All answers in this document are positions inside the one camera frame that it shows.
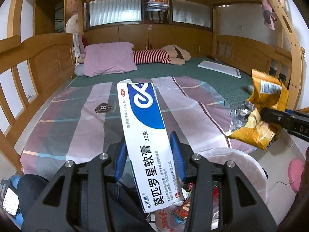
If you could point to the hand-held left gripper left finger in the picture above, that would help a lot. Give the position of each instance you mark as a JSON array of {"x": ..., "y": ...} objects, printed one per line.
[{"x": 120, "y": 159}]

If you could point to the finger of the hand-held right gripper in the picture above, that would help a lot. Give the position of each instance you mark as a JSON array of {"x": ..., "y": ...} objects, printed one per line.
[
  {"x": 272, "y": 116},
  {"x": 291, "y": 112}
]

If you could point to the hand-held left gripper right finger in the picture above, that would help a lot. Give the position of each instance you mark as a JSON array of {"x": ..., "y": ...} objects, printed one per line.
[{"x": 177, "y": 154}]

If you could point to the yellow snack bag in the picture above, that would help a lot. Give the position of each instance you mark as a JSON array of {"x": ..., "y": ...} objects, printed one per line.
[{"x": 263, "y": 96}]

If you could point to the white and blue ointment box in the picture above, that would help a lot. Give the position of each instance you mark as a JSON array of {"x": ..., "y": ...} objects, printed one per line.
[{"x": 144, "y": 130}]

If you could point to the white plastic bag red print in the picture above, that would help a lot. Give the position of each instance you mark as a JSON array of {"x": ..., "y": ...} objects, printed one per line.
[{"x": 241, "y": 171}]

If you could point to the white computer mouse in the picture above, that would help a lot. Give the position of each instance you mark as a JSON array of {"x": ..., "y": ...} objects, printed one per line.
[{"x": 248, "y": 88}]

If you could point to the plaid blanket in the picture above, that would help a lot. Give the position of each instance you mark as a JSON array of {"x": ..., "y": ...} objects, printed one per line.
[{"x": 72, "y": 125}]

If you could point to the white board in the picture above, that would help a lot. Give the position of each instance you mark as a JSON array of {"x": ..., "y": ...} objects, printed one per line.
[{"x": 218, "y": 69}]

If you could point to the green mattress pad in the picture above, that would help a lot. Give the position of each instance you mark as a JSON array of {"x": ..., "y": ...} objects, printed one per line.
[{"x": 169, "y": 71}]

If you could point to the light blue cushion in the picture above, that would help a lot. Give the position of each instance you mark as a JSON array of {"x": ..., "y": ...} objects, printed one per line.
[{"x": 79, "y": 70}]

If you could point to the striped plush doll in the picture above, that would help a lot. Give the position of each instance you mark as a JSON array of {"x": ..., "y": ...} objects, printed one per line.
[{"x": 149, "y": 56}]

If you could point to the pink pillow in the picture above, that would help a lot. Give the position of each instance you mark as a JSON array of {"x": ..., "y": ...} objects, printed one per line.
[{"x": 108, "y": 58}]

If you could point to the pink hanging cloth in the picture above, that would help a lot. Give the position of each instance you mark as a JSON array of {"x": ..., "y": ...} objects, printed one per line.
[{"x": 269, "y": 12}]

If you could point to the hanging light cloth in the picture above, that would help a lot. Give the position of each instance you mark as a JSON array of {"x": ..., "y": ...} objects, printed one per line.
[{"x": 77, "y": 43}]

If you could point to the frosted glass window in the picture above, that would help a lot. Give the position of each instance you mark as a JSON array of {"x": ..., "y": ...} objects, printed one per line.
[
  {"x": 114, "y": 11},
  {"x": 192, "y": 13}
]

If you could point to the stack of folded items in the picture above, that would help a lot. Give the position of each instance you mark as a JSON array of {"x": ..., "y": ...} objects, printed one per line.
[{"x": 157, "y": 8}]

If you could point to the wooden bunk bed frame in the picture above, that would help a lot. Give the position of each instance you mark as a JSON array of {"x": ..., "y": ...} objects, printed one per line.
[{"x": 48, "y": 58}]

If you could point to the wooden wall cabinet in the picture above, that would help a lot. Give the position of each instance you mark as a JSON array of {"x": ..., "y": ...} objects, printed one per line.
[{"x": 132, "y": 35}]

